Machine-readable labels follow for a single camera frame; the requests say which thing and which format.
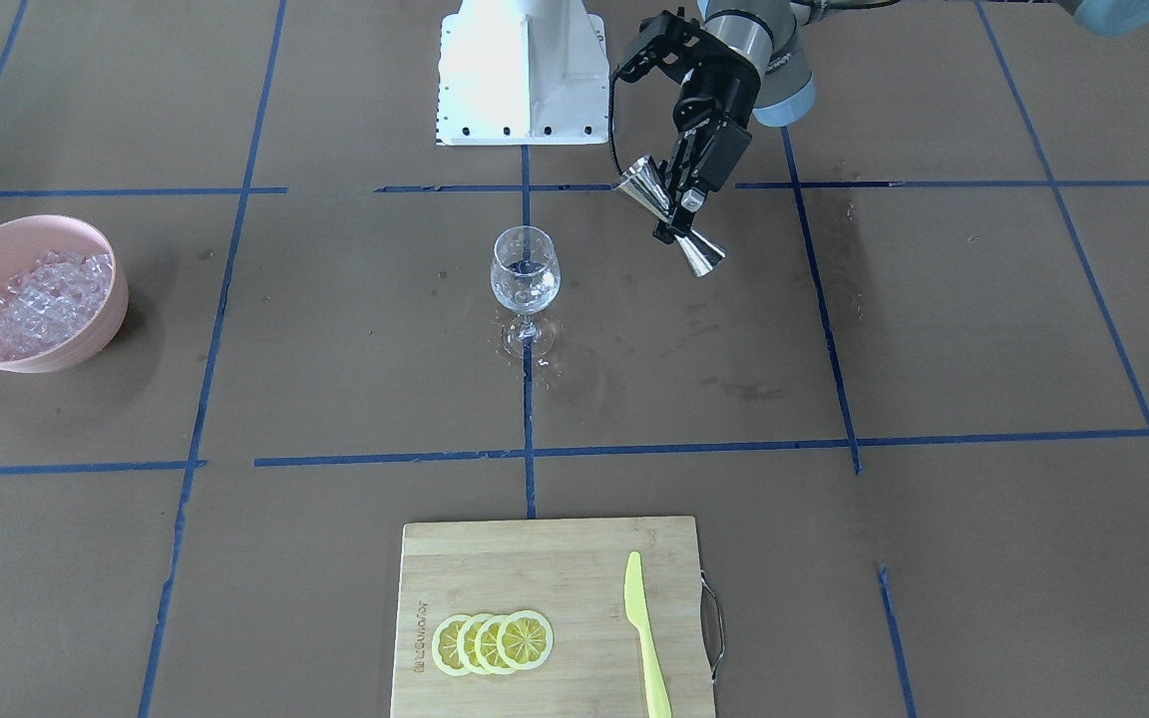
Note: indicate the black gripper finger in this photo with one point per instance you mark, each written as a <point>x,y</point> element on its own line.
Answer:
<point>665,41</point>
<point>681,174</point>

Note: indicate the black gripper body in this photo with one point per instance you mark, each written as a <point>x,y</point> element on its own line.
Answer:
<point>717,88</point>

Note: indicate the steel cocktail jigger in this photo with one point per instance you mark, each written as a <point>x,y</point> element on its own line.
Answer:
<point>642,182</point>

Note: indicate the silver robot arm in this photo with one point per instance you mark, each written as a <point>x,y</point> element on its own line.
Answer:
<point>769,35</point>

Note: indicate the clear wine glass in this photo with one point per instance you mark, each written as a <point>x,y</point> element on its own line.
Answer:
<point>526,279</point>

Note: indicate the pile of clear ice cubes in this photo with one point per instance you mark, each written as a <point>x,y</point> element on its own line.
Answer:
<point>51,301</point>

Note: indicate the bamboo cutting board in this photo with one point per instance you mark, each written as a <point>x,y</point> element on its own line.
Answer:
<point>572,571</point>

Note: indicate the yellow plastic knife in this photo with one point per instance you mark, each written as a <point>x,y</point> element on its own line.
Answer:
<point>637,614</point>

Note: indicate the lemon slice four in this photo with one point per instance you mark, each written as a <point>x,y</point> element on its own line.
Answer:
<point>525,640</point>

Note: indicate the lemon slice three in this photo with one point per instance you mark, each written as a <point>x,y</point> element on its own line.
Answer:
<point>486,646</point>

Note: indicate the lemon slice two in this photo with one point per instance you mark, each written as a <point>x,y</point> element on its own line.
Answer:
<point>466,643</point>

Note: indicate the lemon slice one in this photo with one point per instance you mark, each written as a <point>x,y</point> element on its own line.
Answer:
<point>446,654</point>

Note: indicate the pink bowl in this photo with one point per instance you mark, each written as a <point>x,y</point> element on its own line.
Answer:
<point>21,241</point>

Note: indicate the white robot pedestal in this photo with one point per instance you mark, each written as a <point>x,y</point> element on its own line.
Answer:
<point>522,73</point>

